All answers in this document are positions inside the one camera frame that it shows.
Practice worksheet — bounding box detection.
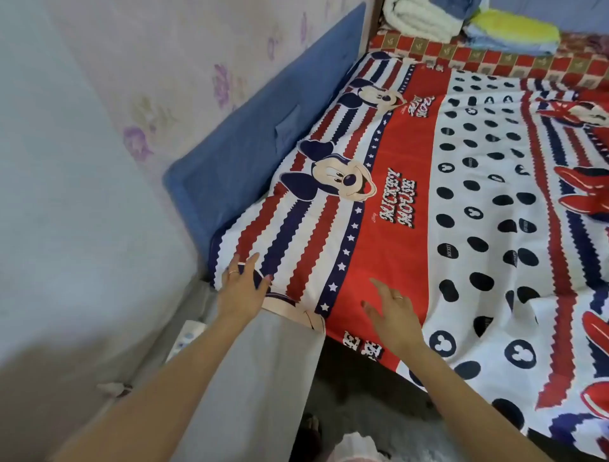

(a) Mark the person's white pink clothing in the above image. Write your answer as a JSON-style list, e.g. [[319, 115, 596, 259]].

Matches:
[[331, 430, 384, 462]]

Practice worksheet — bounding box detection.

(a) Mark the person's right forearm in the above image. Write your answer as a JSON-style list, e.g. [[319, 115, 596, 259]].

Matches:
[[386, 338, 543, 462]]

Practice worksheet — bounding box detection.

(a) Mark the grey cabinet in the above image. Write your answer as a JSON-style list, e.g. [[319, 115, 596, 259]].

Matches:
[[171, 285, 328, 462]]

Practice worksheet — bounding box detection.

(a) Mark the blue folded cloth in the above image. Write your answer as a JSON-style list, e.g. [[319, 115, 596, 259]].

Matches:
[[430, 0, 482, 21]]

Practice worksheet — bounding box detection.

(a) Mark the white crumpled scrap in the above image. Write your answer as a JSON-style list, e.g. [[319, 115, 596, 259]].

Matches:
[[97, 380, 134, 399]]

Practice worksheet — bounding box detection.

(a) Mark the person's left hand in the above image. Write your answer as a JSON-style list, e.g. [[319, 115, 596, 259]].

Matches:
[[215, 252, 275, 322]]

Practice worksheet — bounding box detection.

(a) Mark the white folded towel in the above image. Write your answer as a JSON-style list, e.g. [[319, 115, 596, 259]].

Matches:
[[382, 0, 469, 44]]

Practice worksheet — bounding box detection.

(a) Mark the cartoon print bed sheet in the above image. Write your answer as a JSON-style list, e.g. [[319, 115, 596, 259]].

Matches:
[[207, 49, 609, 460]]

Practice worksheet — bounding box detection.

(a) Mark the red checkered bed cover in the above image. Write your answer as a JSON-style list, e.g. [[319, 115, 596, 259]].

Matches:
[[370, 29, 609, 92]]

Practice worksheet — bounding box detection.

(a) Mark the person's left forearm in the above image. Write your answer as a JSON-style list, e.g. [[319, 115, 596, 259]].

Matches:
[[47, 312, 261, 462]]

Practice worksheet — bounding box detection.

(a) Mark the white plastic device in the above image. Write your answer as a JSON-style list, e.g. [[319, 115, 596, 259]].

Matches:
[[165, 319, 209, 364]]

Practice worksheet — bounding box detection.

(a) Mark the blue padded cushion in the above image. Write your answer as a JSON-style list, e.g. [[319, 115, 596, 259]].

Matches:
[[163, 2, 367, 275]]

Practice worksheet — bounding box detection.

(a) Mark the person's right hand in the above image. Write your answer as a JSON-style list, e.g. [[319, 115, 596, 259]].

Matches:
[[360, 277, 428, 354]]

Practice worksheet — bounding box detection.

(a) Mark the yellow blue folded blanket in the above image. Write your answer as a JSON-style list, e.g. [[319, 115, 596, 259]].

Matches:
[[462, 7, 562, 57]]

